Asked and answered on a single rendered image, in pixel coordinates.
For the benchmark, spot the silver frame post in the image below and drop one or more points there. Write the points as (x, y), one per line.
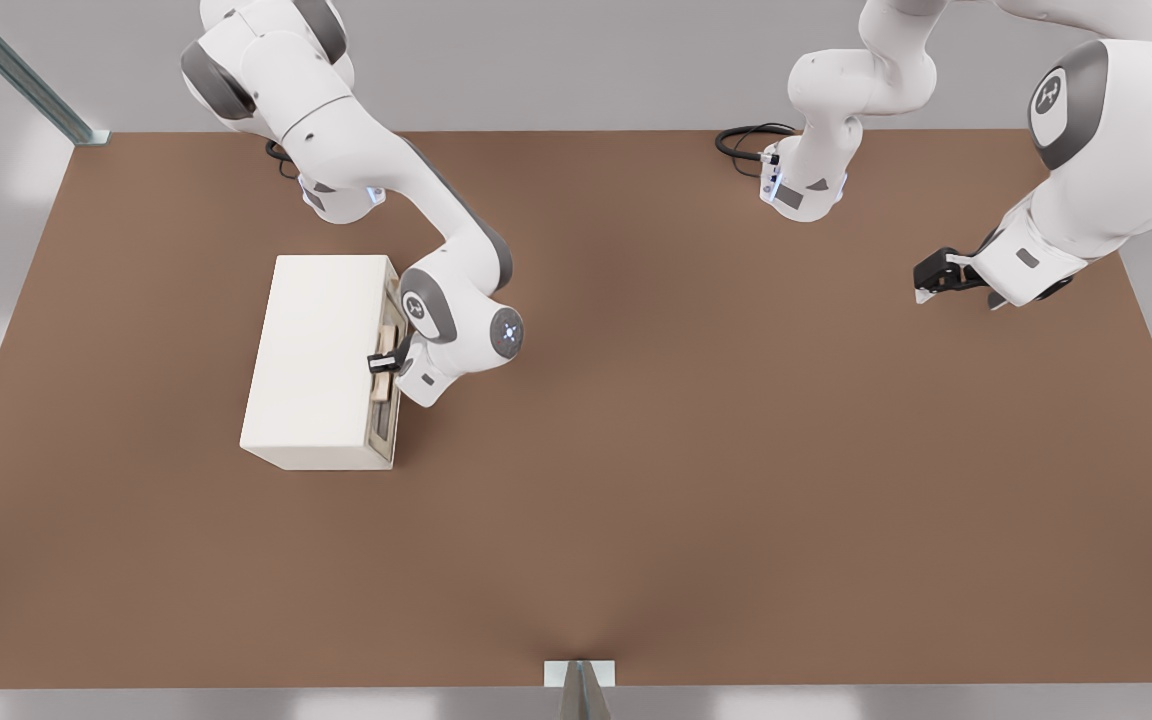
(21, 72)
(582, 690)

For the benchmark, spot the white oven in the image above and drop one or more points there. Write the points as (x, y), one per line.
(321, 360)

